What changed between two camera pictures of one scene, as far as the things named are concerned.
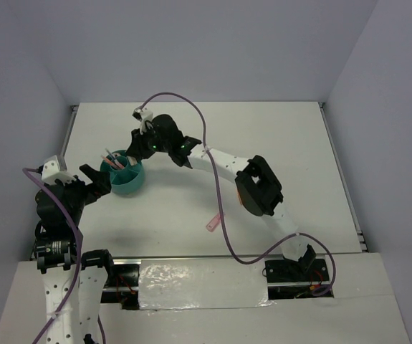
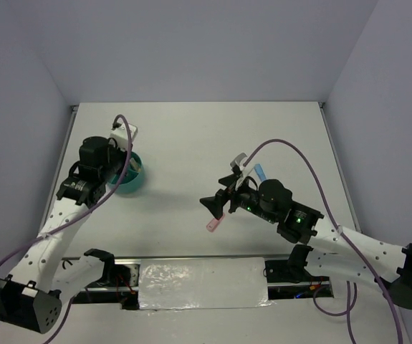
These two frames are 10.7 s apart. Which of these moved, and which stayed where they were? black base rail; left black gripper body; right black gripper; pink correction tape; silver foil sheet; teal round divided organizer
Moved: right black gripper; left black gripper body
Stayed: pink correction tape; teal round divided organizer; silver foil sheet; black base rail
